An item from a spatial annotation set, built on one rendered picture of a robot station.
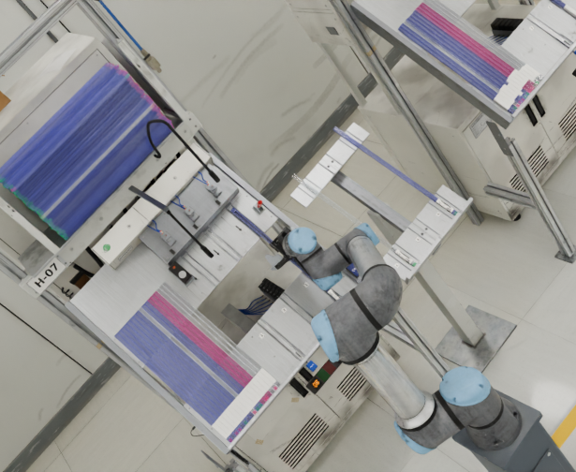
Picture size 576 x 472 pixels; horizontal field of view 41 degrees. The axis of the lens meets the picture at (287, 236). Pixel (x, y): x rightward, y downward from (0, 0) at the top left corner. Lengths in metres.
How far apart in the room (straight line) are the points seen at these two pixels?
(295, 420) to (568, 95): 1.75
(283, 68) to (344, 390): 2.08
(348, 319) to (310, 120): 2.93
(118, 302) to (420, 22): 1.44
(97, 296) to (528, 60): 1.69
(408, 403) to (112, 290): 1.09
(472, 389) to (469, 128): 1.33
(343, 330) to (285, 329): 0.73
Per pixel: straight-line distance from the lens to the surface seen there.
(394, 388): 1.94
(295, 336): 2.48
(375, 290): 1.78
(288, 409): 2.94
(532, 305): 3.15
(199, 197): 2.54
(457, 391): 2.04
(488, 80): 2.81
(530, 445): 2.24
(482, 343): 3.11
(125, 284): 2.58
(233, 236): 2.56
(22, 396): 4.38
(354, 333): 1.78
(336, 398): 3.06
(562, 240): 3.16
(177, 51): 4.15
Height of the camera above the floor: 2.35
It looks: 34 degrees down
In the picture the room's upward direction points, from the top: 41 degrees counter-clockwise
